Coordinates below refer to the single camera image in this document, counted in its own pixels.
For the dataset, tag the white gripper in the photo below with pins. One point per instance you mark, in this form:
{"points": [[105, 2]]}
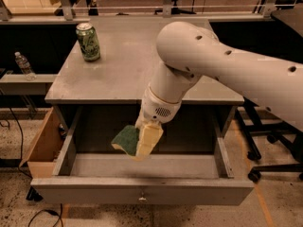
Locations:
{"points": [[156, 110]]}

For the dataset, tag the green and yellow sponge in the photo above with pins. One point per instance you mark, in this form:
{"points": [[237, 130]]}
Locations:
{"points": [[126, 140]]}

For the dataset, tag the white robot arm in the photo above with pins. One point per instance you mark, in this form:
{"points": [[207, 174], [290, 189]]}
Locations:
{"points": [[188, 52]]}

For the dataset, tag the open grey top drawer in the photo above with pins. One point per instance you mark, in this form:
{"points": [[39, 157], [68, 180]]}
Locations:
{"points": [[189, 165]]}

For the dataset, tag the silver drawer knob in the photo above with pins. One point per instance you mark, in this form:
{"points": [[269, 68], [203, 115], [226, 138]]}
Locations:
{"points": [[142, 198]]}

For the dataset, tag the grey cabinet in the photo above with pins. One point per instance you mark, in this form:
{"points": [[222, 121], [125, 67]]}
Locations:
{"points": [[120, 76]]}

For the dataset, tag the black office chair base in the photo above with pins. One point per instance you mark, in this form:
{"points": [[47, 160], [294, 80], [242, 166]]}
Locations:
{"points": [[287, 135]]}

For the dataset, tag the green soda can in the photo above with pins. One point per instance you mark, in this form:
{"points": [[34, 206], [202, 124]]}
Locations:
{"points": [[88, 41]]}

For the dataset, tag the wooden box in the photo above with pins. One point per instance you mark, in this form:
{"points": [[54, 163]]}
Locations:
{"points": [[44, 148]]}

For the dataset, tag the clear plastic water bottle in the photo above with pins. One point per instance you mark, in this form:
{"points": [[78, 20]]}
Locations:
{"points": [[25, 66]]}

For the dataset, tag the grey side shelf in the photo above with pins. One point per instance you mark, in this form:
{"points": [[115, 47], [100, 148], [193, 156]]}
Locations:
{"points": [[17, 84]]}

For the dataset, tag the metal railing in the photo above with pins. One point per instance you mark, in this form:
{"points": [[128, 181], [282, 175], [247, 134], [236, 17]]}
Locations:
{"points": [[76, 10]]}

